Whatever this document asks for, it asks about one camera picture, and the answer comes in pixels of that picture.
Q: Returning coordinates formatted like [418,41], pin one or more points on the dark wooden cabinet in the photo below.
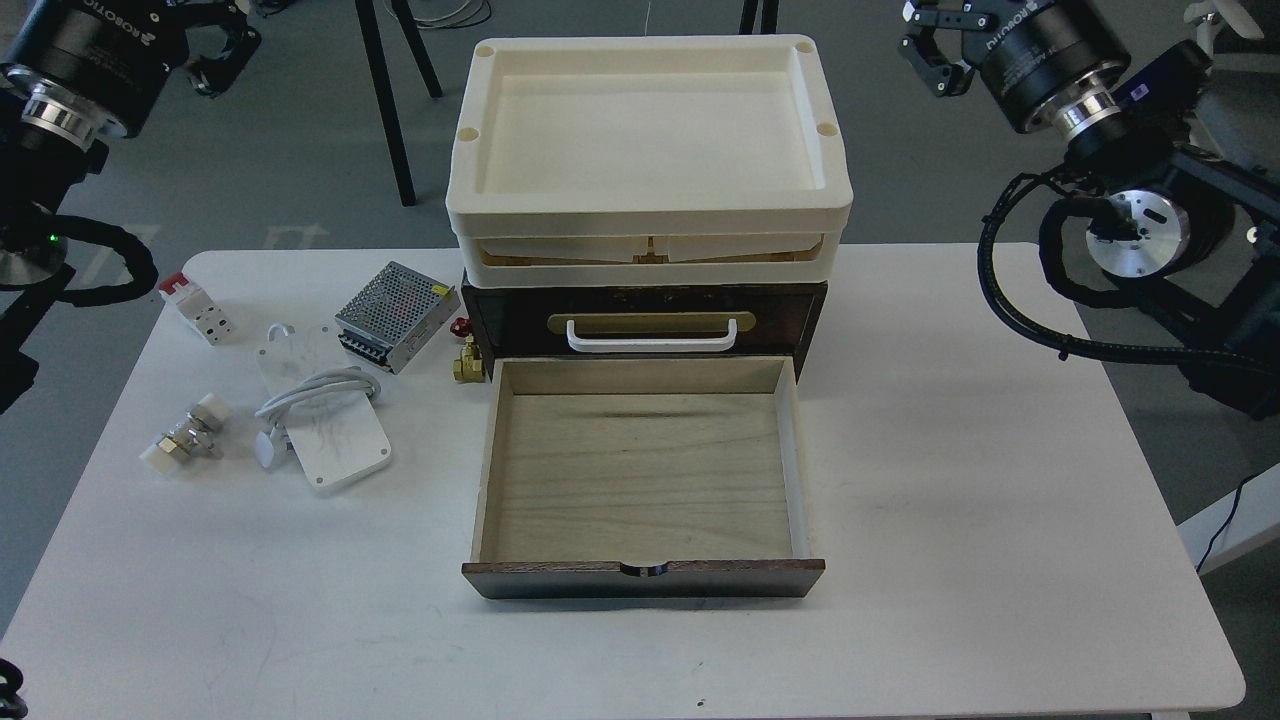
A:
[691,319]

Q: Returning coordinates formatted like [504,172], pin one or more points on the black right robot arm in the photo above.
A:
[1143,218]

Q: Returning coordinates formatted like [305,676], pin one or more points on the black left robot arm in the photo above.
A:
[78,72]

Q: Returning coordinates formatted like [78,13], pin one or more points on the cream plastic tray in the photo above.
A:
[643,161]

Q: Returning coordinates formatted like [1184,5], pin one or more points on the brass valve red knob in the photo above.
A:
[469,366]

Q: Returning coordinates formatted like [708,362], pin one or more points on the white marbled plate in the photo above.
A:
[320,404]

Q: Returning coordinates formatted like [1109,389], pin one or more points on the metal pipe fitting white caps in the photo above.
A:
[194,436]

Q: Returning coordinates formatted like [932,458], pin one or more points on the white side table edge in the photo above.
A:
[1240,522]

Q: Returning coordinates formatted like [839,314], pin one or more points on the open wooden drawer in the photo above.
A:
[643,477]

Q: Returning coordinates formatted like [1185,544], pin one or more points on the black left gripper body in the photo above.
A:
[211,76]

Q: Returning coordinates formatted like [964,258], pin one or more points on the white office chair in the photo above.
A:
[1235,28]

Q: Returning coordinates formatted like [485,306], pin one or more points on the red white circuit breaker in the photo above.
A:
[196,306]

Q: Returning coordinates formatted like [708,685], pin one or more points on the metal mesh power supply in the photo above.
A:
[394,315]

